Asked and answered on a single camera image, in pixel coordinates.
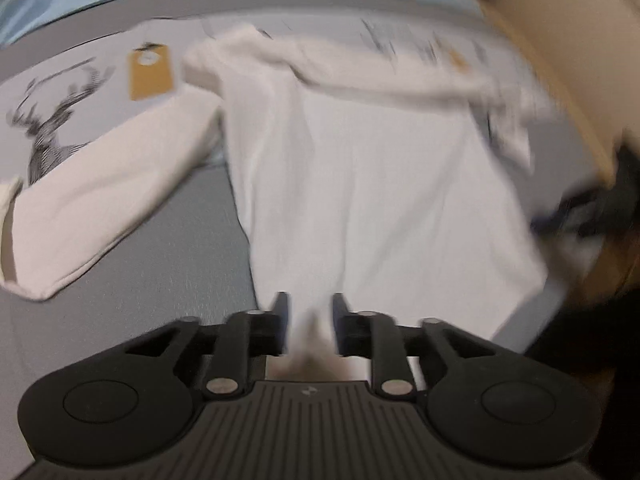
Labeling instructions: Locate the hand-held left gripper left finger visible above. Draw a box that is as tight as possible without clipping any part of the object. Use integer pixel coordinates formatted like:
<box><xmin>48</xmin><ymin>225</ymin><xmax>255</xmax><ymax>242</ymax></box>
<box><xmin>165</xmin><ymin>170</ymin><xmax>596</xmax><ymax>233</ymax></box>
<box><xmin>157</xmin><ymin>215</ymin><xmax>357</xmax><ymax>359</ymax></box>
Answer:
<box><xmin>125</xmin><ymin>291</ymin><xmax>291</xmax><ymax>401</ymax></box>

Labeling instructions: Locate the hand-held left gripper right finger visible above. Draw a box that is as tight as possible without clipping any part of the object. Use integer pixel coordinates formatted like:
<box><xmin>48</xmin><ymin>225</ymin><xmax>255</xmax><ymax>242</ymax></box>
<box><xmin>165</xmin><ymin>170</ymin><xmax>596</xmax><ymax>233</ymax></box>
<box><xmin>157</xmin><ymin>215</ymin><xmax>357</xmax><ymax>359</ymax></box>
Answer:
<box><xmin>332</xmin><ymin>292</ymin><xmax>502</xmax><ymax>402</ymax></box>

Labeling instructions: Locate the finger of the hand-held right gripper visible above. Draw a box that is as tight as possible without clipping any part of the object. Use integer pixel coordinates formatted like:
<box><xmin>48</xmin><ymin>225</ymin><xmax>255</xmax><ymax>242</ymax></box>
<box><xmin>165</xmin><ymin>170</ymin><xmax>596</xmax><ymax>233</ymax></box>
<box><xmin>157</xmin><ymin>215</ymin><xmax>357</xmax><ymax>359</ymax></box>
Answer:
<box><xmin>530</xmin><ymin>184</ymin><xmax>601</xmax><ymax>242</ymax></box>

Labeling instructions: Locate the white long-sleeved shirt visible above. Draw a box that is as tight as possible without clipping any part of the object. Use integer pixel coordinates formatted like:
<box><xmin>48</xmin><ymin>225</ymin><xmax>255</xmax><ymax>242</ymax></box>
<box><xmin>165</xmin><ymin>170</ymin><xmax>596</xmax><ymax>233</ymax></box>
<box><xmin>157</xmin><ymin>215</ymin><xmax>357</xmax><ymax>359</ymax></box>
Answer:
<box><xmin>0</xmin><ymin>24</ymin><xmax>551</xmax><ymax>386</ymax></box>

